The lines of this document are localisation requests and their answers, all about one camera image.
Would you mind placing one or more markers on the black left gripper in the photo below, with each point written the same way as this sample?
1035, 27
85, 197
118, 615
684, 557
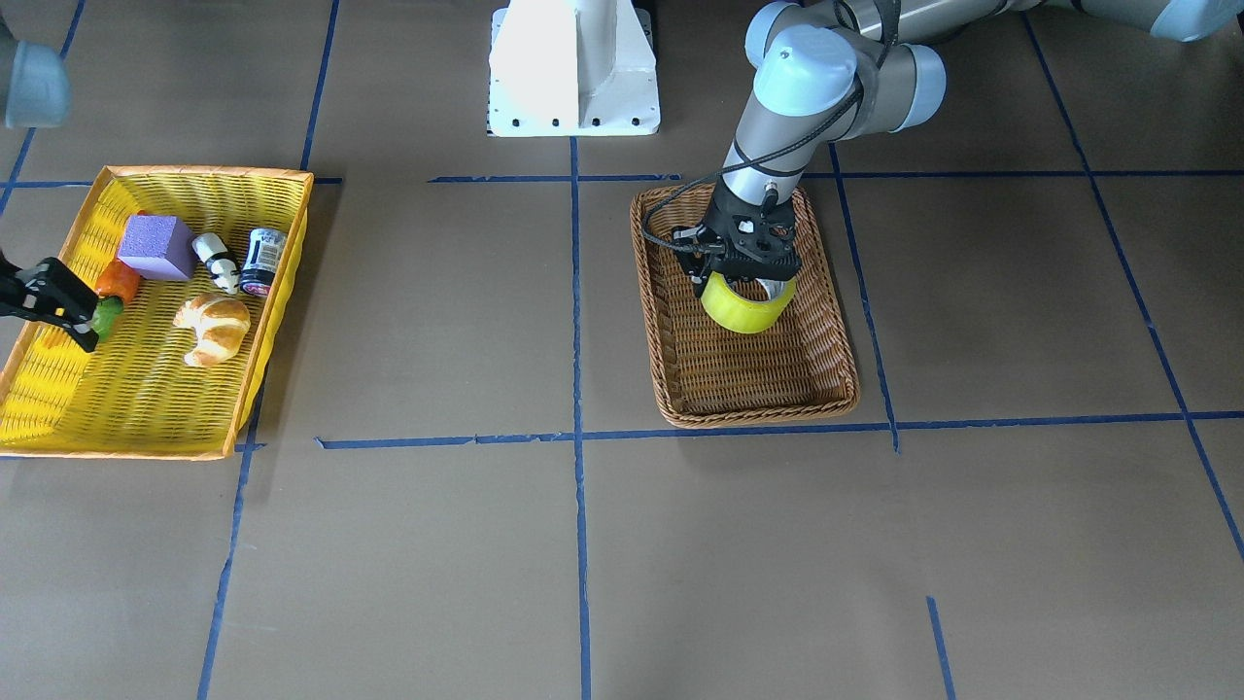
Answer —
720, 222

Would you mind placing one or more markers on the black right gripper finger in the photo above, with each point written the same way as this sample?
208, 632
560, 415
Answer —
75, 322
51, 288

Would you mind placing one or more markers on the yellow tape roll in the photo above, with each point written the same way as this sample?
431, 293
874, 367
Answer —
745, 315

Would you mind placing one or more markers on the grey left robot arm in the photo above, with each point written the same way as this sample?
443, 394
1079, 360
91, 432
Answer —
823, 73

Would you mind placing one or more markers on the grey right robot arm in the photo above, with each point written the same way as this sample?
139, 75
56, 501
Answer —
36, 94

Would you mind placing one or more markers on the yellow plastic basket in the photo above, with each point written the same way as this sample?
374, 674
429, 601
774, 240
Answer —
134, 397

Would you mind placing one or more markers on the brown wicker basket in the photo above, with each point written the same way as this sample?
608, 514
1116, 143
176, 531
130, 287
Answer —
704, 375

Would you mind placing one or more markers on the toy carrot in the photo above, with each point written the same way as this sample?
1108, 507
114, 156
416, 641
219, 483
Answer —
116, 288

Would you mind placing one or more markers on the purple foam block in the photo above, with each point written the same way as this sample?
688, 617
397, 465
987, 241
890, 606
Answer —
158, 248

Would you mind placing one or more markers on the toy croissant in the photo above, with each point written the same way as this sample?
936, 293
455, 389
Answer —
219, 323

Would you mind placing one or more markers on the toy panda figure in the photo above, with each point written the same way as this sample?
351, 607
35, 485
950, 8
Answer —
218, 261

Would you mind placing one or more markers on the small dark can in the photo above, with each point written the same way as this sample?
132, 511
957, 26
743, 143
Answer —
266, 246

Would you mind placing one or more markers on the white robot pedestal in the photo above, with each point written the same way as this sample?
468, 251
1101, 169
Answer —
573, 69

